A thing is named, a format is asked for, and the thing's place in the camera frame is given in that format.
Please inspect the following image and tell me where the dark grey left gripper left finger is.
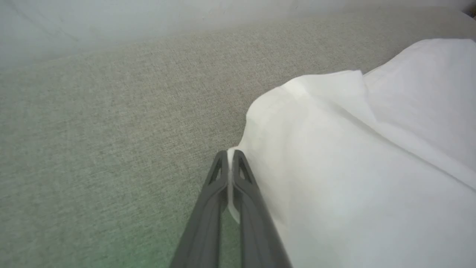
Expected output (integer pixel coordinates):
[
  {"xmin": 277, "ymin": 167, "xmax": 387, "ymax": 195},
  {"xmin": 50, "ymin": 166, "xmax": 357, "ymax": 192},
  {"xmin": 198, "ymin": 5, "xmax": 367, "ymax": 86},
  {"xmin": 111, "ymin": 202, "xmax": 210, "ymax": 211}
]
[{"xmin": 169, "ymin": 150, "xmax": 229, "ymax": 268}]

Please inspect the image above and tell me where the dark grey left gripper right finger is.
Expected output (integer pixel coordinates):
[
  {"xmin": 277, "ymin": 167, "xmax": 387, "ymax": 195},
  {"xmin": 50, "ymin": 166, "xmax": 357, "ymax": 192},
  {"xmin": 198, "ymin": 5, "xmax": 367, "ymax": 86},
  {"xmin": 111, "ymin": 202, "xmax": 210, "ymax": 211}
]
[{"xmin": 231, "ymin": 150, "xmax": 293, "ymax": 268}]

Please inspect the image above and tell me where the white garment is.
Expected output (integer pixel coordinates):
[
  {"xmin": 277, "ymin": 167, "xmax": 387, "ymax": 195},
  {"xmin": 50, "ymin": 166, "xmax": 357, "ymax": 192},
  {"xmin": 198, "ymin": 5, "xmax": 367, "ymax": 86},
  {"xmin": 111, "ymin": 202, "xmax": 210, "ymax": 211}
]
[{"xmin": 226, "ymin": 38, "xmax": 476, "ymax": 268}]

